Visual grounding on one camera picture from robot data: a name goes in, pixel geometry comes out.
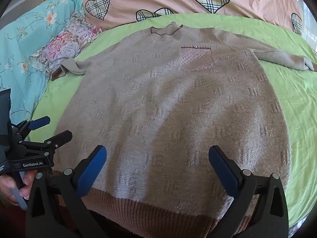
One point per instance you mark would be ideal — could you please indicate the turquoise floral blanket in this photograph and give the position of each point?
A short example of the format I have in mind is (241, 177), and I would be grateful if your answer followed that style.
(22, 54)

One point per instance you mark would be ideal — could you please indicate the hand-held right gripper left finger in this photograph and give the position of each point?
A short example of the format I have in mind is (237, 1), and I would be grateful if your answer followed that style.
(92, 167)

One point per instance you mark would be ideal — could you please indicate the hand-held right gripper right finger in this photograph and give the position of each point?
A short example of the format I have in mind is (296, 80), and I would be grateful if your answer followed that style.
(222, 169)

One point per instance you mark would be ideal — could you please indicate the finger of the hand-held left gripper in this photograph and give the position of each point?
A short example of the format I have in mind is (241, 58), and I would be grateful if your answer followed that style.
(58, 140)
(40, 123)

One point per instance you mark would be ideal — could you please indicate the beige knit sweater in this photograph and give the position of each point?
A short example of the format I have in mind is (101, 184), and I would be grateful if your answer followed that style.
(161, 104)

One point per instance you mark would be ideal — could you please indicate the person's left hand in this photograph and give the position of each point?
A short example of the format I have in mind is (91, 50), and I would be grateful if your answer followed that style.
(10, 183)

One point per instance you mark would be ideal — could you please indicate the green bed sheet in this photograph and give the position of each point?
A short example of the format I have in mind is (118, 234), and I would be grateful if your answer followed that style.
(292, 91)

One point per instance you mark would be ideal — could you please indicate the floral ruffled pillow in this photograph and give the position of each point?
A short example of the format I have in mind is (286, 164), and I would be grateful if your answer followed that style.
(66, 44)

